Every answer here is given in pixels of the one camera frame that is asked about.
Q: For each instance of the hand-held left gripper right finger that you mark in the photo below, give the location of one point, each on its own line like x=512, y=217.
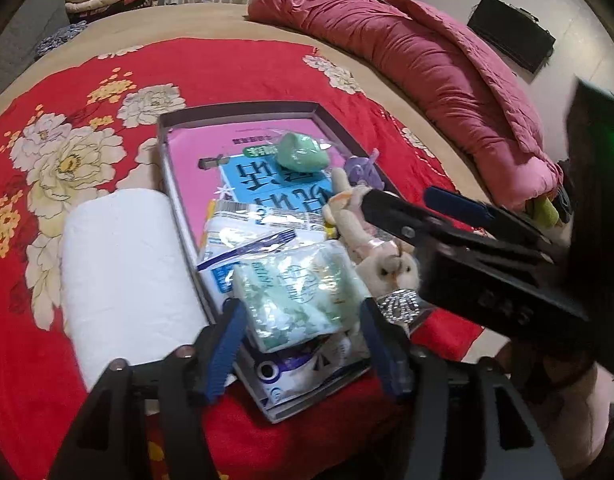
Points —
x=382, y=345

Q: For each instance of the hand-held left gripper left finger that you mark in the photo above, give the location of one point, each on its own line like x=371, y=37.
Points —
x=227, y=345

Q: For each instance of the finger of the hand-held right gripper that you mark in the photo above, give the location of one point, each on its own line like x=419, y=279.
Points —
x=402, y=215
x=457, y=205

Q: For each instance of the white bunny plush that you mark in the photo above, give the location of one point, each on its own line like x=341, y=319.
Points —
x=394, y=267

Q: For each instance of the mint green tissue pack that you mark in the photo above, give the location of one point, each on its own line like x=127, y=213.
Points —
x=297, y=290

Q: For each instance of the white and blue packet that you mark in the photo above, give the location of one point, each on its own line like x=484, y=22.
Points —
x=237, y=240

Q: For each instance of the green egg sponge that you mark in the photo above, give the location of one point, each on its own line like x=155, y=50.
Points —
x=302, y=152

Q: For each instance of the white paper roll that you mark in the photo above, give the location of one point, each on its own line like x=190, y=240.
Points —
x=127, y=270

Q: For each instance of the grey box with pink lining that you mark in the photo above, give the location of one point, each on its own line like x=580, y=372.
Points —
x=237, y=112

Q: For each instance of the person's right hand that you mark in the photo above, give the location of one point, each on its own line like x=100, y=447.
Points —
x=572, y=410

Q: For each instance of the green cloth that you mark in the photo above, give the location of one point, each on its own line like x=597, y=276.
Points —
x=544, y=212

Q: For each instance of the pink quilt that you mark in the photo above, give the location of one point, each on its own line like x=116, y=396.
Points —
x=437, y=85

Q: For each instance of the black television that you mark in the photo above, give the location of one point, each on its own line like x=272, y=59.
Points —
x=512, y=30

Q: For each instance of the red floral blanket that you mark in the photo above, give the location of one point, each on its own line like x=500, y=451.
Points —
x=32, y=400

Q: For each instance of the beige bed sheet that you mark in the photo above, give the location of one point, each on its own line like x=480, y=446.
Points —
x=212, y=25

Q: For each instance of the blue patterned cloth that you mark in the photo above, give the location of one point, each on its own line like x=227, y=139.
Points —
x=57, y=40

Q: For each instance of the grey quilted headboard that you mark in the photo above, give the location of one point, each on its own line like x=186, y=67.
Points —
x=17, y=60

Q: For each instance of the pink folded garment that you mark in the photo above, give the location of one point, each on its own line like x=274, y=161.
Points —
x=112, y=2

